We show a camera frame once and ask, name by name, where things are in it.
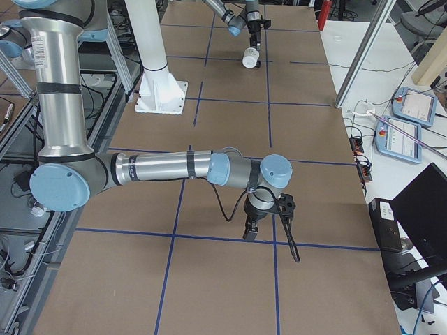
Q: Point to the wooden beam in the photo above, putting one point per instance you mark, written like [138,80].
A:
[432,64]

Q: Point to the aluminium frame rail left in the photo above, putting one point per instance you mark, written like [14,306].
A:
[117,57]

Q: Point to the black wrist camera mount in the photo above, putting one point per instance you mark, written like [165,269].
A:
[287,205]

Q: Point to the brown paper table cover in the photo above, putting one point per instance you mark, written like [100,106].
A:
[153,255]

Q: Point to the lower teach pendant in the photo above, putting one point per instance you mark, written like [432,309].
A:
[393,143]

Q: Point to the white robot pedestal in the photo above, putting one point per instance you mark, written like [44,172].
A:
[159,91]

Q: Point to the upper teach pendant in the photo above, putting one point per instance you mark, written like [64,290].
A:
[415,106]

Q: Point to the aluminium frame post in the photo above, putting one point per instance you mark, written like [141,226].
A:
[379,19]

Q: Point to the orange black connector strip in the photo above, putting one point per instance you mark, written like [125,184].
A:
[363,164]

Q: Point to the black computer box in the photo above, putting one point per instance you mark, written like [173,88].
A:
[385,225]

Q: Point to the red fire extinguisher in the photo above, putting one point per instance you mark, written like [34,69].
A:
[324,13]

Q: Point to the white mug black handle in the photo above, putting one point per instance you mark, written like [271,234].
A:
[250,58]

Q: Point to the teach pendant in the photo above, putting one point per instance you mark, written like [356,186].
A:
[393,143]
[415,106]

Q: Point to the black monitor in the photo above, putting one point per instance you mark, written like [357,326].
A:
[420,208]

